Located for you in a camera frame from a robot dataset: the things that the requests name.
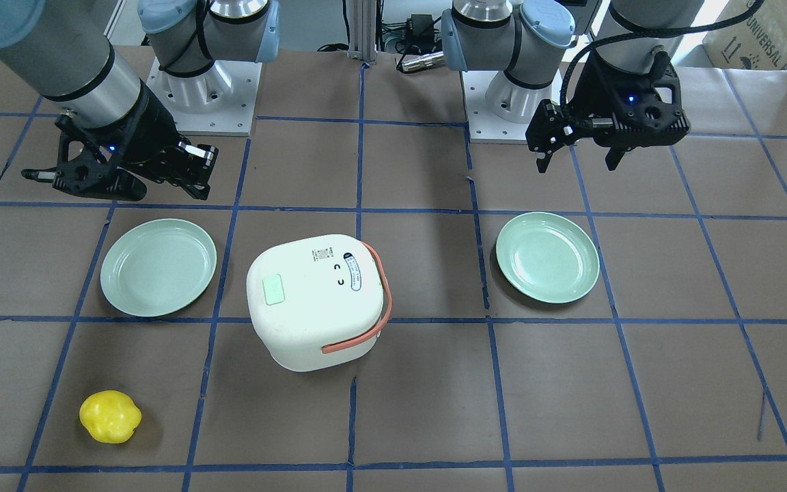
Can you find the aluminium frame post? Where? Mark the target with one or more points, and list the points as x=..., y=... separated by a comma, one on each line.
x=362, y=30

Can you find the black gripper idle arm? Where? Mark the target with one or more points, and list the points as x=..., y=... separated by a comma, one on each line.
x=596, y=96

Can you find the green plate near moving arm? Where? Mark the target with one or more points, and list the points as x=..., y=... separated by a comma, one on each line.
x=158, y=267

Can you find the yellow toy pepper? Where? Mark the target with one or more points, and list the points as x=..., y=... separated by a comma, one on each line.
x=110, y=416

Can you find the white arm base plate second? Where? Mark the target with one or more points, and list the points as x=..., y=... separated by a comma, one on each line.
x=499, y=111

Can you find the cardboard box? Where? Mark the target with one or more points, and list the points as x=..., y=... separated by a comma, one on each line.
x=757, y=43

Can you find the white arm base plate first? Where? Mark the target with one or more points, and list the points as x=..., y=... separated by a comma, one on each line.
x=216, y=116

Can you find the white rice cooker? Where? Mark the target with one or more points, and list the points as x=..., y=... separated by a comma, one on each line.
x=318, y=302

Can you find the silver metal connector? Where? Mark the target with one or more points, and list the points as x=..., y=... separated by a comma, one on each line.
x=421, y=63

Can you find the black power adapter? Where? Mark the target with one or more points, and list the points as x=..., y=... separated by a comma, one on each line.
x=420, y=27

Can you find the black gripper pressing arm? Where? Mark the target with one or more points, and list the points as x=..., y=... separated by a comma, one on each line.
x=155, y=131

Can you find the green plate near still arm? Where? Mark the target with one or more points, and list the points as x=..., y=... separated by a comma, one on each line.
x=547, y=257

